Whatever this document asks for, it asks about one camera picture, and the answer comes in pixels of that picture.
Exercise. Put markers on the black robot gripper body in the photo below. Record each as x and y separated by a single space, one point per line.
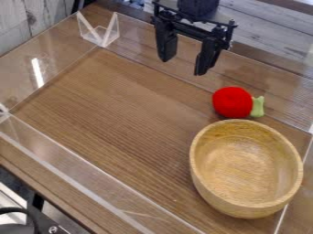
197 19

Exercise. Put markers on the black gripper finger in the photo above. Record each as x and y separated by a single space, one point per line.
166 39
208 56

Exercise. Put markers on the red plush tomato toy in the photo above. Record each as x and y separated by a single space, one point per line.
235 103

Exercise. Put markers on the wooden bowl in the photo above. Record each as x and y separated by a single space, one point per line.
247 168

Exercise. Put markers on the clear acrylic corner bracket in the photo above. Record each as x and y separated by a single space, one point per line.
102 36

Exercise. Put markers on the clear acrylic barrier wall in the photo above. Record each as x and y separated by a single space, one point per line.
99 125

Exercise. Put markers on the black table leg bracket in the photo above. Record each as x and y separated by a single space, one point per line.
47 226

